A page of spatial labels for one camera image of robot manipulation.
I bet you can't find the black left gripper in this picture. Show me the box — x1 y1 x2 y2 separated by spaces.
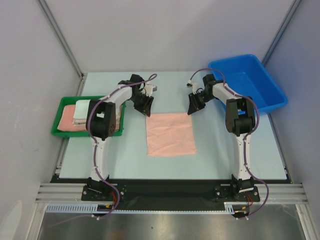
129 92 154 117

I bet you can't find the pale pink towel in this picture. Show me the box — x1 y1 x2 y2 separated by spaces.
146 112 197 157

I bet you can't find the white light blue towel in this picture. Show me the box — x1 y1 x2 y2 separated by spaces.
73 99 90 126

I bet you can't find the pink terry towel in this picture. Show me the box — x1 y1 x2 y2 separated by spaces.
57 104 76 132

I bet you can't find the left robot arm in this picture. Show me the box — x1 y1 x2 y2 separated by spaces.
85 73 157 200

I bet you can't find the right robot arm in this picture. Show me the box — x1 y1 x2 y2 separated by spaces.
186 74 260 201

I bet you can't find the blue plastic bin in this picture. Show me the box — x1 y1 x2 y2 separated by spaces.
208 54 288 114

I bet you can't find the green plastic tray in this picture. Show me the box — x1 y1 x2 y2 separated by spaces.
51 95 126 138

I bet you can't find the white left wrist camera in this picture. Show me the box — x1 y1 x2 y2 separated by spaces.
142 84 158 97

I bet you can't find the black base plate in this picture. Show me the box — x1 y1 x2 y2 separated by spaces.
49 174 293 212

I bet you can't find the white cable duct rail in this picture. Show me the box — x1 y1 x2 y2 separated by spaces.
45 202 248 216

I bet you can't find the aluminium frame rail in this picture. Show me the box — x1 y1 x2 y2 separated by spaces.
35 183 308 204

